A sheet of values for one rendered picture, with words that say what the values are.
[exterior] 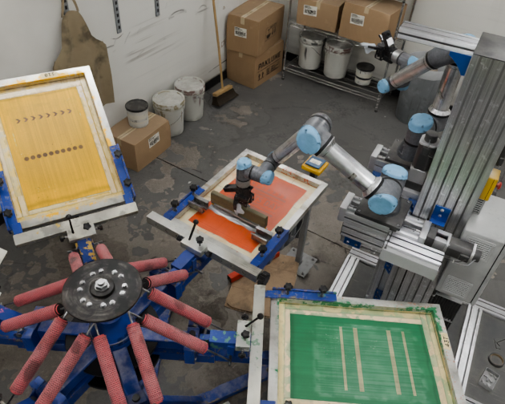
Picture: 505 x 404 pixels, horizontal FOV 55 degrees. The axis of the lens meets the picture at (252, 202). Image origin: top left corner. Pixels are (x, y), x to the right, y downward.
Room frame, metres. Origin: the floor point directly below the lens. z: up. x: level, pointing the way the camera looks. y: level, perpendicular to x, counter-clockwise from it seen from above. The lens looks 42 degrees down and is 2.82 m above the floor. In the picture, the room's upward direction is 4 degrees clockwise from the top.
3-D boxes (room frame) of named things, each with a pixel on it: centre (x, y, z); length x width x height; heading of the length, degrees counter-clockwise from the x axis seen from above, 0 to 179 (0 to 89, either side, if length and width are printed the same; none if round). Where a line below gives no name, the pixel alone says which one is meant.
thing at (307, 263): (2.45, -0.38, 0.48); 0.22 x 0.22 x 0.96; 59
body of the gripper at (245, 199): (1.91, 0.05, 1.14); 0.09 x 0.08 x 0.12; 59
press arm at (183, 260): (1.54, 0.30, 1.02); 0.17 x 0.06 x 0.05; 149
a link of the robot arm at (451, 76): (2.29, -0.96, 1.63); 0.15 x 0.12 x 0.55; 129
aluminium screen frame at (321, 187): (2.03, 0.01, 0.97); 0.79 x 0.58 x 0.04; 149
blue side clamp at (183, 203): (1.96, 0.37, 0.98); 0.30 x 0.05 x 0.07; 149
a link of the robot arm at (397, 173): (1.75, -0.63, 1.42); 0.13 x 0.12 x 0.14; 156
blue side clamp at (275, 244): (1.68, -0.11, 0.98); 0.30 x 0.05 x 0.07; 149
